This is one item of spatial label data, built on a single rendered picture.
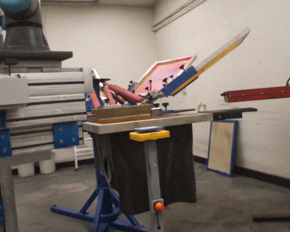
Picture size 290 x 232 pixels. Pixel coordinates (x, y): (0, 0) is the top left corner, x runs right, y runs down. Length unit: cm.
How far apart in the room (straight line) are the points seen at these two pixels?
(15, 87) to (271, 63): 328
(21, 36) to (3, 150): 35
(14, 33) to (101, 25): 544
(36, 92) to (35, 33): 19
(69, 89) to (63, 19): 533
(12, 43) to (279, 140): 325
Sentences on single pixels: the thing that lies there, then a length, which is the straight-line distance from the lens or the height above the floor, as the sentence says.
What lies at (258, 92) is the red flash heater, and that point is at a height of 108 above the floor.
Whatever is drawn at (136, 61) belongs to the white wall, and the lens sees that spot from 656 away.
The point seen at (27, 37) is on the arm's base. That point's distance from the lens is 109.
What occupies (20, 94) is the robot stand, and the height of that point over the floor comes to 112.
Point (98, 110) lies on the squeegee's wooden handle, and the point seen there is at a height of 105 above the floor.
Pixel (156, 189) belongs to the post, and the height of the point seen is 72.
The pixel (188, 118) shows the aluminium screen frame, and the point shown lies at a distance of 160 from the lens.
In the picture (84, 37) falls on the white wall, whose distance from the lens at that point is 639.
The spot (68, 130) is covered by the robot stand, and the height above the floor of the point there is 100.
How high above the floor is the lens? 107
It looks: 3 degrees down
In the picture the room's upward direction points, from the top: 5 degrees counter-clockwise
